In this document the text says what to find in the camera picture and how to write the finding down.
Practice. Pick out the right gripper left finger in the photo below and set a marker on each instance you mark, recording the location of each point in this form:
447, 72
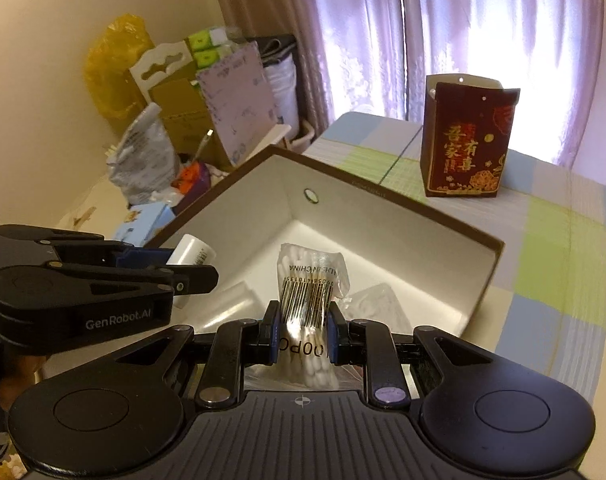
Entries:
236, 346

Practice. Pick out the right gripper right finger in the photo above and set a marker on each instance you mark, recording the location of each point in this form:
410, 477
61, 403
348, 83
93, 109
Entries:
369, 345

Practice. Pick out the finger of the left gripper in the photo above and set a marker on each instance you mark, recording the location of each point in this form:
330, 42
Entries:
183, 280
88, 249

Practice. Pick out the small white bottle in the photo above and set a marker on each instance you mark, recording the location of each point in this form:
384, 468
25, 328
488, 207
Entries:
191, 251

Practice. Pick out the cotton swab packet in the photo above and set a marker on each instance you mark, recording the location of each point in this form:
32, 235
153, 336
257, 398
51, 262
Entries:
309, 280

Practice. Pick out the orange small object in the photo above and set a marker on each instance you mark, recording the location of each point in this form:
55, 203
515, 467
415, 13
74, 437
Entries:
193, 181

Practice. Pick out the operator hand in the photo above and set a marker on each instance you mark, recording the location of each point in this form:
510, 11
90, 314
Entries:
17, 374

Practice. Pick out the translucent plastic case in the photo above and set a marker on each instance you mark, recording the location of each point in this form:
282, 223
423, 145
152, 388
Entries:
238, 301

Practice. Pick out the clear plastic floss box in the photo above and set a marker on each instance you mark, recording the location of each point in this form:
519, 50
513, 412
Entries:
378, 303

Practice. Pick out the light blue carton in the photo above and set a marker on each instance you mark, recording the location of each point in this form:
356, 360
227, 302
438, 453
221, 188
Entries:
143, 222

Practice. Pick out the large brown storage box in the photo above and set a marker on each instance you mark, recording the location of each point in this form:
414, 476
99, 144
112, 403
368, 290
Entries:
438, 267

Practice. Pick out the grey foil bag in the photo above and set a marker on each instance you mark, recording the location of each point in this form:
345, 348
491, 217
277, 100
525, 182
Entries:
145, 160

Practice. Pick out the yellow plastic bag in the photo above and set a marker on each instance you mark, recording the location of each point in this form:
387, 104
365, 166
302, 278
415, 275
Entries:
108, 61

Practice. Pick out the checked tablecloth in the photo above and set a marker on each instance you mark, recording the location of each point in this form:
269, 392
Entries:
546, 308

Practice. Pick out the brown cardboard box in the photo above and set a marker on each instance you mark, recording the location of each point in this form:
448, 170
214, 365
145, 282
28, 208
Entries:
166, 75

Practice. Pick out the white bucket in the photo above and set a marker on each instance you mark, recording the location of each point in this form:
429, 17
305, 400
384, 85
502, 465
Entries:
279, 56

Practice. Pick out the green tissue pack stack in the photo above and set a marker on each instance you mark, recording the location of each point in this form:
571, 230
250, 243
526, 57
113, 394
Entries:
210, 45

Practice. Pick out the red gold gift bag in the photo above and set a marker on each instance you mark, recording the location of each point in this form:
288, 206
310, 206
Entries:
466, 131

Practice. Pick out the purple window curtain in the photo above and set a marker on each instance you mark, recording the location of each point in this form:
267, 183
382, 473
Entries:
373, 56

